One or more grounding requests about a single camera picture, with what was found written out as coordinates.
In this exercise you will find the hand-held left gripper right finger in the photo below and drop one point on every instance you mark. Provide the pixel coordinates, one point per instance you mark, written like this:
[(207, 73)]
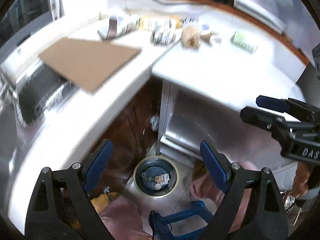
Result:
[(212, 165)]

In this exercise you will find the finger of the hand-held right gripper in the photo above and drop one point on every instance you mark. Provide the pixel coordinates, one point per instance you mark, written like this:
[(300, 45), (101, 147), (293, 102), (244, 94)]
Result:
[(271, 101), (260, 117)]

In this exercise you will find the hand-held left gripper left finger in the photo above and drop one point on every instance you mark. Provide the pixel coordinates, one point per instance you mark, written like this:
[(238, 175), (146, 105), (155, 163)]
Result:
[(98, 165)]

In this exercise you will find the round bin with blue bag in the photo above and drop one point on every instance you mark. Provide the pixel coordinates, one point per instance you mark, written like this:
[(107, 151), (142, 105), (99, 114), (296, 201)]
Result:
[(140, 186)]

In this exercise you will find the person's right hand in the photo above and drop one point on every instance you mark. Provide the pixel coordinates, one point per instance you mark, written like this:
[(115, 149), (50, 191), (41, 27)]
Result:
[(301, 180)]

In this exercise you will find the yellow cloth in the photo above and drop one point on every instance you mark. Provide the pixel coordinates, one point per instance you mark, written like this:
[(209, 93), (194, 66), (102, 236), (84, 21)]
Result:
[(100, 202)]

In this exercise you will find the crumpled wrapper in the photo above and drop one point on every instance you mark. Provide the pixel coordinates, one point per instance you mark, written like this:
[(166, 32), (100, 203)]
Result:
[(160, 178)]

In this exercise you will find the pink trousers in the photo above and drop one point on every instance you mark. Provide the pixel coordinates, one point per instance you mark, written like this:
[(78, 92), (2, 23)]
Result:
[(125, 217)]

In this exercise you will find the shiny metal pot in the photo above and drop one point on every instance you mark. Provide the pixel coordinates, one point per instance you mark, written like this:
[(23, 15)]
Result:
[(290, 202)]

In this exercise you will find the green packet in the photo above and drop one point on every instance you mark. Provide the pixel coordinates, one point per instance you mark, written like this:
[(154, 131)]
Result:
[(243, 41)]

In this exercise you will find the beige cup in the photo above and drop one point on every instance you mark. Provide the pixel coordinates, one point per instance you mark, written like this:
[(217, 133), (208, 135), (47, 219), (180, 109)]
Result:
[(211, 37)]

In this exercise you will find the white metal bar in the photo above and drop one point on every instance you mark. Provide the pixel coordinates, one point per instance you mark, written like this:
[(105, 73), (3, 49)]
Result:
[(262, 13)]

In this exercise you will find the brown bread packet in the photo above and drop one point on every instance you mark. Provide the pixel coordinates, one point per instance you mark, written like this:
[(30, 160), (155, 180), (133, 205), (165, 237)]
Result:
[(191, 37)]

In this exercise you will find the brown cardboard sheet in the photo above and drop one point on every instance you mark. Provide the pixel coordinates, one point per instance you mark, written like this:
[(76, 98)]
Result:
[(87, 60)]

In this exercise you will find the striped black white packet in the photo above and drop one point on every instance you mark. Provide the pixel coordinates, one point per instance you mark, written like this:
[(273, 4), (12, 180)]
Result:
[(162, 35)]

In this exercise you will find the brown curved stand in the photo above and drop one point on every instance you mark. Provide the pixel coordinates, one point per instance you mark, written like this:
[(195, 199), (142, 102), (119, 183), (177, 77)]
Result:
[(113, 27)]

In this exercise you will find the dark monitor screen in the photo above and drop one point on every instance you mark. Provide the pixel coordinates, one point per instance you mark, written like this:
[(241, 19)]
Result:
[(25, 12)]

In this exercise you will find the blue plastic stool frame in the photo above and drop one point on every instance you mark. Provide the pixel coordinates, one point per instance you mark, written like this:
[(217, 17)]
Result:
[(185, 212)]

